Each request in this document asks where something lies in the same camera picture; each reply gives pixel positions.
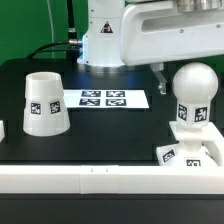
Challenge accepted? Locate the white lamp bulb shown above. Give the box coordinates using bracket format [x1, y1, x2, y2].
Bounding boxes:
[172, 63, 218, 130]

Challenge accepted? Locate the white right wall rail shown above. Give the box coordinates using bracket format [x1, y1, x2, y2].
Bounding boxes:
[203, 122, 224, 167]

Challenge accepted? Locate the white front wall rail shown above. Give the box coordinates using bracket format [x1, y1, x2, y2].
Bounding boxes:
[0, 165, 224, 194]

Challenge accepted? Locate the black vertical cable connector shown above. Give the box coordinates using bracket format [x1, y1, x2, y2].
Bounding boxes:
[66, 0, 79, 62]

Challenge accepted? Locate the white thin cable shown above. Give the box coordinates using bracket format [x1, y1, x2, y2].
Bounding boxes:
[46, 0, 57, 60]

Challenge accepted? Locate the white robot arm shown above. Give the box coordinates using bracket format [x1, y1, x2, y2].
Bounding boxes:
[78, 0, 224, 94]

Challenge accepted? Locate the white lamp shade cone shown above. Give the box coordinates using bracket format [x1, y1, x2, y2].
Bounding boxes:
[23, 72, 70, 137]

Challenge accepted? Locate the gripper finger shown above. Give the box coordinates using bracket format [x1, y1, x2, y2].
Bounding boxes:
[150, 63, 167, 95]

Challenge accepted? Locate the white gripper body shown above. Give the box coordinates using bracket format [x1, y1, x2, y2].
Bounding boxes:
[120, 0, 224, 65]

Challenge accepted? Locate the white left wall block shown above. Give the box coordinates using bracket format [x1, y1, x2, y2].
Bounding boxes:
[0, 120, 5, 143]

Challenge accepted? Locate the black cable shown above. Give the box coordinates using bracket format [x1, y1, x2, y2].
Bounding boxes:
[27, 40, 84, 60]

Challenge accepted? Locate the white marker sheet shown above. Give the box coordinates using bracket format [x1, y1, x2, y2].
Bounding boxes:
[64, 90, 149, 109]

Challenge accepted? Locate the white wall rail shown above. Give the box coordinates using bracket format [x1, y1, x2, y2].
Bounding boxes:
[203, 122, 224, 167]
[0, 165, 224, 194]

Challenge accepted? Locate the white lamp base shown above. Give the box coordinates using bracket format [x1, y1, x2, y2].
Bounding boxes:
[156, 121, 218, 168]

